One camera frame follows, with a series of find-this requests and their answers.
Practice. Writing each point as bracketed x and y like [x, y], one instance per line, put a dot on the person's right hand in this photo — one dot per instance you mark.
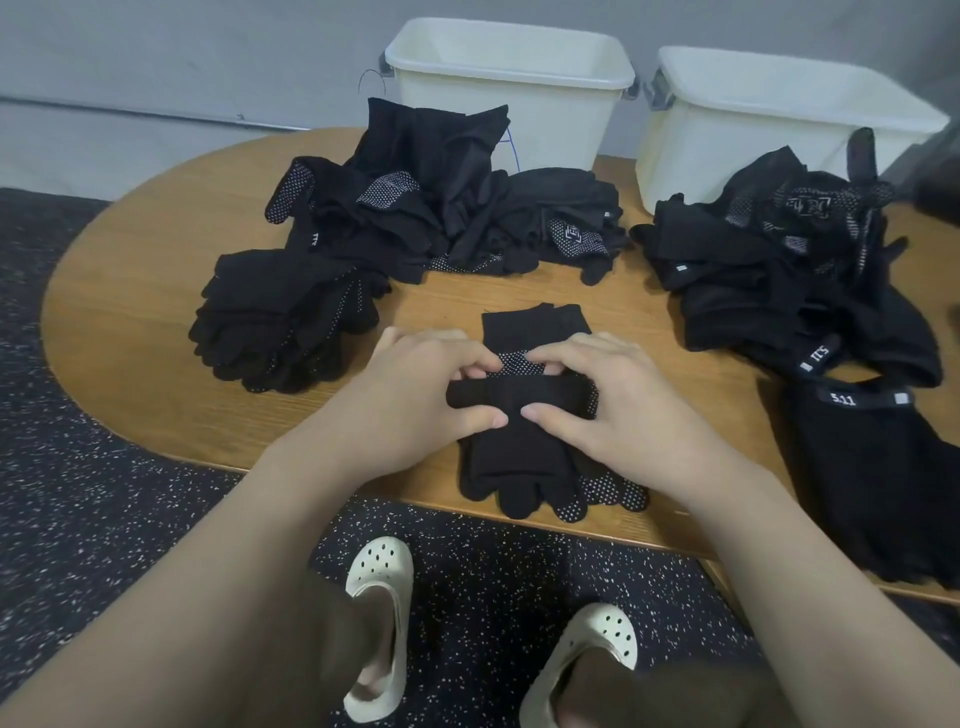
[645, 428]

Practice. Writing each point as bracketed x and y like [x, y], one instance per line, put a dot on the person's left hand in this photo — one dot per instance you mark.
[390, 420]

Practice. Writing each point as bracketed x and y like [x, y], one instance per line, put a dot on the pile of black gloves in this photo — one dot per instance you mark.
[240, 375]
[435, 188]

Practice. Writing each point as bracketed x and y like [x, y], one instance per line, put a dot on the stack of black gloves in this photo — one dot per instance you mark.
[210, 353]

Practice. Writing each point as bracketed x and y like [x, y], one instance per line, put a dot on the black fingerless glove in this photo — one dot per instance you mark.
[923, 540]
[870, 473]

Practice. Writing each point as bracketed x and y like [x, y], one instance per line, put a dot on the white plastic bin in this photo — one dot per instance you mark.
[690, 158]
[555, 120]

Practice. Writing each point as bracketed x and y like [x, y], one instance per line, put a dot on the person's left forearm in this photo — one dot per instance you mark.
[165, 615]

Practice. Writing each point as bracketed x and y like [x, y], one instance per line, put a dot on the person's right forearm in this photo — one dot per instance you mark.
[840, 600]

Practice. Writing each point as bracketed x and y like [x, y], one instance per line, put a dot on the person's left white shoe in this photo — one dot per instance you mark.
[383, 578]

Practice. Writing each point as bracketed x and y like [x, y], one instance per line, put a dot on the person's white shoe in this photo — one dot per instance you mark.
[600, 630]
[383, 578]

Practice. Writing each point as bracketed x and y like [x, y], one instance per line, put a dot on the person's right white shoe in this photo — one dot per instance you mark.
[600, 630]

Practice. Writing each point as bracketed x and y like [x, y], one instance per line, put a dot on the person's left leg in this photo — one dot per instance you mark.
[360, 645]

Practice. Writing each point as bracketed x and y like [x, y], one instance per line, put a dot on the metal rack frame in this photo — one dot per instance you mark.
[938, 173]

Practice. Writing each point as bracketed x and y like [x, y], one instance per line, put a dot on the grey wall pipe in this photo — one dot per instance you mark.
[150, 113]

